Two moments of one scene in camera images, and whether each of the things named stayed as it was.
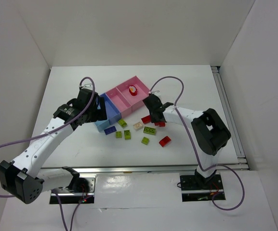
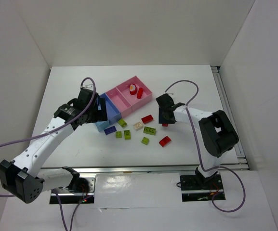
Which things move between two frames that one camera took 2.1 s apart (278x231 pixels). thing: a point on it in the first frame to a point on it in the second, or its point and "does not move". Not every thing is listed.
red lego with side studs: (161, 123) to (139, 93)
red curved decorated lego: (133, 90) does not move
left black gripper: (100, 109) does not move
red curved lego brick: (165, 141) does not move
